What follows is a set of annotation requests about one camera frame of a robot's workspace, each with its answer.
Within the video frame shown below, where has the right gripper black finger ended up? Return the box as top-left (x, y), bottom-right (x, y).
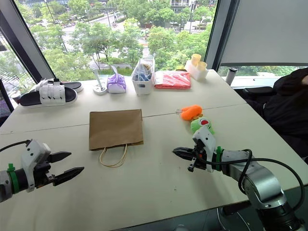
top-left (173, 151), bottom-right (194, 162)
top-left (172, 147), bottom-right (194, 155)

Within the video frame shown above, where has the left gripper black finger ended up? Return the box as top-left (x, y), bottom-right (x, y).
top-left (49, 151), bottom-right (72, 165)
top-left (52, 167), bottom-right (85, 187)

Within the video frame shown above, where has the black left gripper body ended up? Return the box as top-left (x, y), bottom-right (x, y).
top-left (33, 160), bottom-right (56, 189)

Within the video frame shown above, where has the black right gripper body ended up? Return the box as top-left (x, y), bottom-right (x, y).
top-left (187, 139), bottom-right (208, 172)

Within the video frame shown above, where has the green plush toy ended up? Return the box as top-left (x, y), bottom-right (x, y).
top-left (190, 116), bottom-right (216, 136)

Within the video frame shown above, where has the orange object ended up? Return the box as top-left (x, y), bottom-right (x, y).
top-left (180, 104), bottom-right (204, 121)

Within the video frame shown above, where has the brown paper bag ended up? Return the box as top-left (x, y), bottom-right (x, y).
top-left (88, 109), bottom-right (144, 168)

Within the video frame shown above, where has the red and white plastic package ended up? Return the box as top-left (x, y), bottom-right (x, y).
top-left (154, 70), bottom-right (192, 90)

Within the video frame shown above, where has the purple tissue pack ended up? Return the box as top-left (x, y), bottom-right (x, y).
top-left (106, 65), bottom-right (128, 94)

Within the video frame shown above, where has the white desk stand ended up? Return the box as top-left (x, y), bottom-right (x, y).
top-left (92, 68), bottom-right (108, 96)

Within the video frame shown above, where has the white storage basket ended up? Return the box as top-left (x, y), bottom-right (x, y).
top-left (130, 56), bottom-right (156, 96)

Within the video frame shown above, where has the grey travel tumbler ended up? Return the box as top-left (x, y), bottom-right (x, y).
top-left (225, 67), bottom-right (239, 86)

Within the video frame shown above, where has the black chair armrest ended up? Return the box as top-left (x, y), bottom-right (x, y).
top-left (242, 86), bottom-right (274, 97)

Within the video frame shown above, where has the person in black clothes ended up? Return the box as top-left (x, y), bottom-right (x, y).
top-left (263, 67), bottom-right (308, 158)

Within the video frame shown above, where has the grey roller blind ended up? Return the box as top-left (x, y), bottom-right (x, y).
top-left (220, 0), bottom-right (308, 67)

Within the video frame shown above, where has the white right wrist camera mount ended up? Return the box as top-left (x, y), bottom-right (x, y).
top-left (192, 126), bottom-right (217, 173)

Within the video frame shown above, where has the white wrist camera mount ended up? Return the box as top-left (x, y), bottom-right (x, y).
top-left (192, 126), bottom-right (217, 173)
top-left (20, 139), bottom-right (52, 193)

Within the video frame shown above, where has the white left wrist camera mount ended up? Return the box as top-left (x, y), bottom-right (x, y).
top-left (20, 139), bottom-right (52, 193)

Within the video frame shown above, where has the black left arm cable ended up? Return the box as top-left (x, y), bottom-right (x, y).
top-left (0, 140), bottom-right (32, 153)

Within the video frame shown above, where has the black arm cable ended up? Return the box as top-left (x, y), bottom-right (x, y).
top-left (204, 149), bottom-right (306, 210)
top-left (0, 140), bottom-right (32, 153)

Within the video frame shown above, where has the black table bracket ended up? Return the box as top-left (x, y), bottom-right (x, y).
top-left (220, 200), bottom-right (253, 217)

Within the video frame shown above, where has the black white strap slipper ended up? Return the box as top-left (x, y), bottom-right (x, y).
top-left (17, 78), bottom-right (78, 108)
top-left (35, 77), bottom-right (84, 93)

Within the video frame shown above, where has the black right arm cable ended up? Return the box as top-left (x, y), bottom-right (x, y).
top-left (204, 149), bottom-right (306, 210)

